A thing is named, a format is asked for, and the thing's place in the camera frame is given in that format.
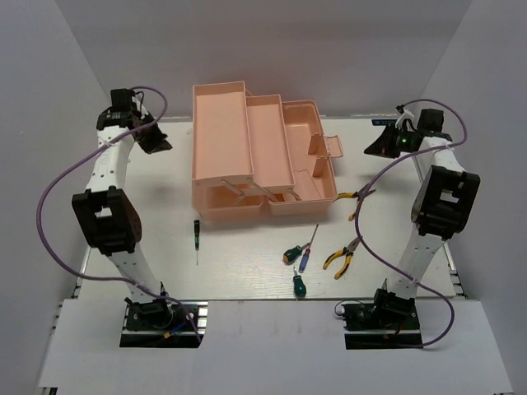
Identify pink plastic toolbox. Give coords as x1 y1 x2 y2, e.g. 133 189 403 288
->
192 81 343 222

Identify yellow long nose pliers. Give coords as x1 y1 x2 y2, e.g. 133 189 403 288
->
322 236 361 280

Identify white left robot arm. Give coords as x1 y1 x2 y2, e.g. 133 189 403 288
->
72 88 174 328

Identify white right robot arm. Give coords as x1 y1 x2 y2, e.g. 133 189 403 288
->
364 105 481 300

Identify black blue lock sticker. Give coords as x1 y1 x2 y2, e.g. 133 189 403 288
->
371 118 397 127

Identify black green precision screwdriver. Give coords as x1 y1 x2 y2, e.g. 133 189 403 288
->
194 220 201 265

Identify stubby green screwdriver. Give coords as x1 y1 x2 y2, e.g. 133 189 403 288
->
292 267 306 299

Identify blue handled screwdriver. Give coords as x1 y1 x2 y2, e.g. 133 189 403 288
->
298 225 319 273

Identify green orange handled screwdriver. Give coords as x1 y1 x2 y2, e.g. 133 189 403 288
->
282 243 310 264

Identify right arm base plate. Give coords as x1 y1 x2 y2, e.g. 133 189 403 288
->
333 289 422 351

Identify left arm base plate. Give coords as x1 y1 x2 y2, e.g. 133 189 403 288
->
119 298 208 349

